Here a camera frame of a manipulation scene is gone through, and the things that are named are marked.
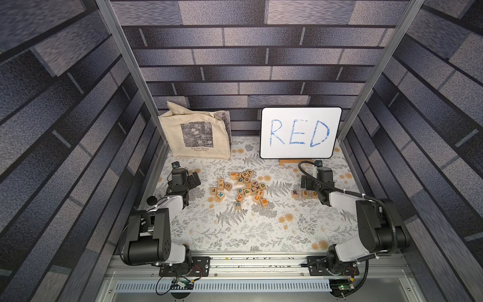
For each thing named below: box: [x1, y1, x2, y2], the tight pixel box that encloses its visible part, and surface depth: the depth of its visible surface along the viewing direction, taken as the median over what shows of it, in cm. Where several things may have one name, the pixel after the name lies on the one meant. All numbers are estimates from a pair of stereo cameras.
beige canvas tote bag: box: [157, 101, 233, 160], surface depth 100 cm
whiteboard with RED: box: [259, 106, 343, 160], surface depth 99 cm
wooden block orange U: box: [253, 195, 261, 205], surface depth 92 cm
